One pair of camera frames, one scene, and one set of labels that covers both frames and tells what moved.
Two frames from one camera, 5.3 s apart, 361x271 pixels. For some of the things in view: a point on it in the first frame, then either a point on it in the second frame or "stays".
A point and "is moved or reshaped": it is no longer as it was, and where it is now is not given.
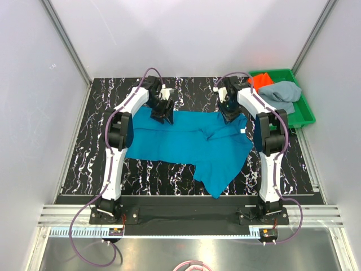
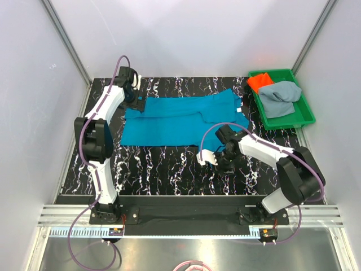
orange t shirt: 260,80 stays
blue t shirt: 203,138 is moved or reshaped
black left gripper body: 159,106 → 132,101
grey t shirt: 281,95 stays
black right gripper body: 229,109 → 225,160
